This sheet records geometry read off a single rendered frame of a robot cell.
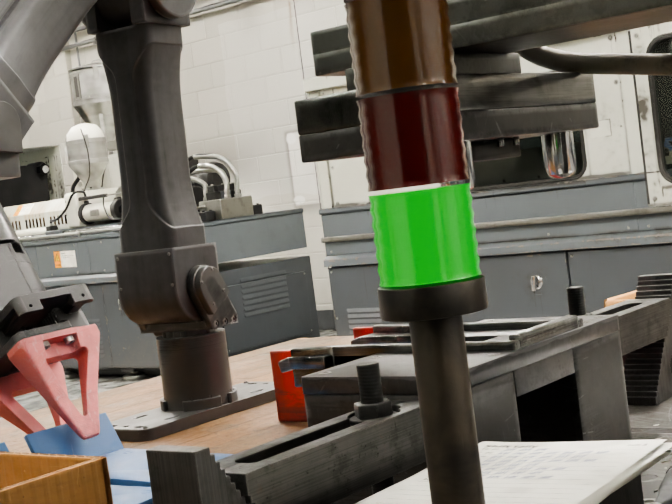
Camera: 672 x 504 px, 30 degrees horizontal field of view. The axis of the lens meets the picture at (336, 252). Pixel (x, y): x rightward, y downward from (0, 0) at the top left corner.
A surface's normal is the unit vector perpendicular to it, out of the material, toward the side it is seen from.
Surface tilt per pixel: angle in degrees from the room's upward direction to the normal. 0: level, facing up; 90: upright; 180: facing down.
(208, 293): 90
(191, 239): 90
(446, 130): 76
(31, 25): 87
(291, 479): 90
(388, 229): 104
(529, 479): 2
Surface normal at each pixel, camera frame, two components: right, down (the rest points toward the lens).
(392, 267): -0.76, -0.11
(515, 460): -0.15, -0.99
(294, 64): -0.66, 0.13
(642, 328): 0.78, -0.07
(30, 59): 0.90, -0.14
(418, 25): 0.32, 0.25
